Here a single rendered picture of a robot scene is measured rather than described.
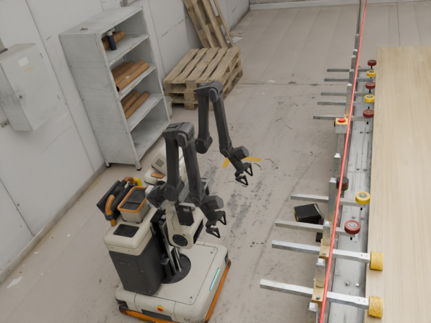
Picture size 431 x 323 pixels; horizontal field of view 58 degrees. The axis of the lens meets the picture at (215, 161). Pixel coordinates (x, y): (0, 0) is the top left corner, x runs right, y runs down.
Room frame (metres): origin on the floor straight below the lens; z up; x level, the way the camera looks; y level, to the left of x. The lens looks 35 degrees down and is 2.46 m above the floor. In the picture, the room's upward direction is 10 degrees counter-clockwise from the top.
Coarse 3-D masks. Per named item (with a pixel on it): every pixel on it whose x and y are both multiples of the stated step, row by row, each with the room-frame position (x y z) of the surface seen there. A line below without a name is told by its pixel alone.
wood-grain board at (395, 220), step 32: (384, 64) 3.37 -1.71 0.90; (416, 64) 3.26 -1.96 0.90; (384, 96) 2.77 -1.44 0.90; (416, 96) 2.68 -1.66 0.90; (384, 128) 2.31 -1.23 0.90; (416, 128) 2.25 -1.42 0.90; (384, 160) 1.95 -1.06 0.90; (416, 160) 1.90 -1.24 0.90; (384, 192) 1.66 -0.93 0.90; (416, 192) 1.62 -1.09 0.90; (384, 224) 1.42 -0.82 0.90; (416, 224) 1.39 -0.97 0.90; (384, 256) 1.22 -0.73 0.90; (416, 256) 1.19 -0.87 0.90; (384, 288) 1.05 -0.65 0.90; (416, 288) 1.02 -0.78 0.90; (384, 320) 0.90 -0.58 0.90; (416, 320) 0.88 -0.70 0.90
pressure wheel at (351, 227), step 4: (348, 220) 1.49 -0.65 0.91; (352, 220) 1.48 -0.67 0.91; (344, 224) 1.47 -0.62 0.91; (348, 224) 1.46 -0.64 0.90; (352, 224) 1.45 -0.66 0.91; (356, 224) 1.45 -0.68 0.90; (344, 228) 1.45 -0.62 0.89; (348, 228) 1.43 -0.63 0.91; (352, 228) 1.43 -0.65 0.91; (356, 228) 1.42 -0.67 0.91; (348, 232) 1.43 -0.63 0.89; (352, 232) 1.42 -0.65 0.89; (356, 232) 1.41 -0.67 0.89
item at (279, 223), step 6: (276, 222) 1.61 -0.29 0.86; (282, 222) 1.60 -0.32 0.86; (288, 222) 1.60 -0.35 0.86; (294, 222) 1.59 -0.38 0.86; (300, 222) 1.58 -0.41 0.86; (294, 228) 1.57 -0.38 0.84; (300, 228) 1.55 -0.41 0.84; (306, 228) 1.54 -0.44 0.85; (312, 228) 1.53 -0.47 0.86; (318, 228) 1.51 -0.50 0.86; (336, 228) 1.49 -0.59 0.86; (342, 228) 1.48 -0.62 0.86; (336, 234) 1.47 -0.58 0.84; (342, 234) 1.46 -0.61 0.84; (348, 234) 1.44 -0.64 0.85
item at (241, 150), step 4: (232, 148) 1.94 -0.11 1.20; (236, 148) 1.91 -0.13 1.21; (240, 148) 1.88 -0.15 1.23; (244, 148) 1.89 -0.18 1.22; (224, 152) 1.89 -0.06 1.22; (232, 152) 1.89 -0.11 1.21; (236, 152) 1.88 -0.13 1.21; (240, 152) 1.87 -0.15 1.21; (244, 152) 1.86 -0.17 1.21; (248, 152) 1.89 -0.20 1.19; (224, 156) 1.89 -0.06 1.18; (236, 156) 1.87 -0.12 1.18; (240, 156) 1.86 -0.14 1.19; (244, 156) 1.85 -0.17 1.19
